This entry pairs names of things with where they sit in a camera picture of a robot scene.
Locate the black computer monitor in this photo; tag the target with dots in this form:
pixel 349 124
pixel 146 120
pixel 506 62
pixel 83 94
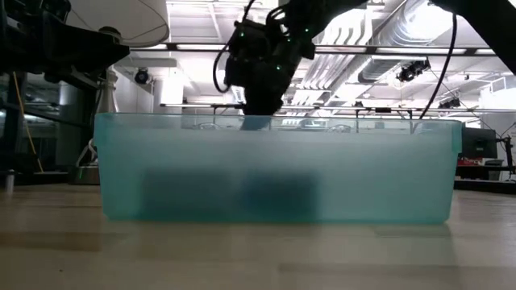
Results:
pixel 479 143

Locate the black ceiling spotlight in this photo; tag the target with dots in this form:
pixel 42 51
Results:
pixel 449 104
pixel 142 76
pixel 411 71

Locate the white framed window box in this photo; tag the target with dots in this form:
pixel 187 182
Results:
pixel 181 195

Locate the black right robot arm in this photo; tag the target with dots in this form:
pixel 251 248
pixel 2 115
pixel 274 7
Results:
pixel 483 20

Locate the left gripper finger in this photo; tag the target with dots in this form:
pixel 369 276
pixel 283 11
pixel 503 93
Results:
pixel 80 81
pixel 101 50

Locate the black ceiling light rail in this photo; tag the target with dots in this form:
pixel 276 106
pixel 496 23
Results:
pixel 363 50

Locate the silver table lamp white shade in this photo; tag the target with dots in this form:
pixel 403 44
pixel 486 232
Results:
pixel 141 20

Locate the silver ventilation duct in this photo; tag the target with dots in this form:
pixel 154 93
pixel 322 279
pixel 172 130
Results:
pixel 403 28

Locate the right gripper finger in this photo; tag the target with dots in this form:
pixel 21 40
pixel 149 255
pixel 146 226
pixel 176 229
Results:
pixel 262 104

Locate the solid teal blue box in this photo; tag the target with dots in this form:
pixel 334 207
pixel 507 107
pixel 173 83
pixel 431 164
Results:
pixel 282 197

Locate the teal translucent plastic bin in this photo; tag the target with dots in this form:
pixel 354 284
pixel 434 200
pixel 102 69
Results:
pixel 383 177

